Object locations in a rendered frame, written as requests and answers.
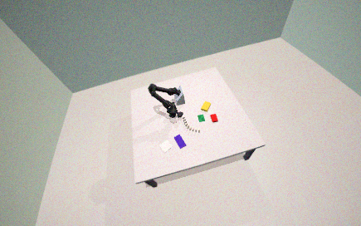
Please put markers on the green flat block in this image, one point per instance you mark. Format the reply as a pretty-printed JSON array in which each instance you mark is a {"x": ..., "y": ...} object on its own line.
[{"x": 201, "y": 118}]

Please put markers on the white flat square tile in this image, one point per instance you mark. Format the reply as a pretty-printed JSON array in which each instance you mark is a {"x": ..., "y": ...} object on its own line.
[{"x": 165, "y": 146}]

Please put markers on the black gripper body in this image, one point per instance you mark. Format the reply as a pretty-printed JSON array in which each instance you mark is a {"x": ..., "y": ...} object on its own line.
[{"x": 179, "y": 113}]

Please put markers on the yellow flat block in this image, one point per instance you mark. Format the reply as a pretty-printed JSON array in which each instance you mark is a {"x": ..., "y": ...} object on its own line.
[{"x": 205, "y": 106}]

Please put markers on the red rectangular block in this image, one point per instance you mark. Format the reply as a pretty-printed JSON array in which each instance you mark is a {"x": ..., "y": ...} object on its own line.
[{"x": 214, "y": 118}]

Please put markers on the purple flat block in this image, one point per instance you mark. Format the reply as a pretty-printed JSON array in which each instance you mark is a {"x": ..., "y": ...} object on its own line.
[{"x": 180, "y": 141}]

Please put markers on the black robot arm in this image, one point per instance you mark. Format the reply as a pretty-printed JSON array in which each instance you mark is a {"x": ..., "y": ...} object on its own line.
[{"x": 152, "y": 90}]

